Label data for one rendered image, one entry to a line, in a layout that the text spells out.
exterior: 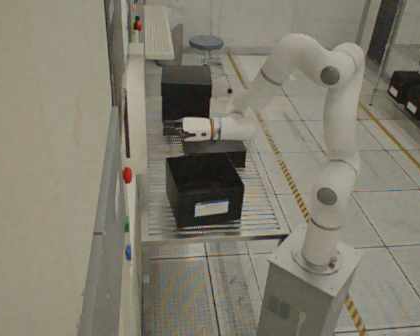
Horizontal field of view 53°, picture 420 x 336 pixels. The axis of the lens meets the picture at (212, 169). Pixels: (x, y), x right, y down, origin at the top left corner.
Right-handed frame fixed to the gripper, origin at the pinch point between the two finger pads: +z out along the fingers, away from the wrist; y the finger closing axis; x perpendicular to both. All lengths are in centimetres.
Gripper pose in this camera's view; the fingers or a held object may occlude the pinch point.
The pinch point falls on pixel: (168, 127)
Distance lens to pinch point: 154.1
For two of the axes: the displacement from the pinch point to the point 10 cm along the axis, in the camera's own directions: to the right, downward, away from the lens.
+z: -10.0, 0.0, -1.0
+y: -0.8, -5.6, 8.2
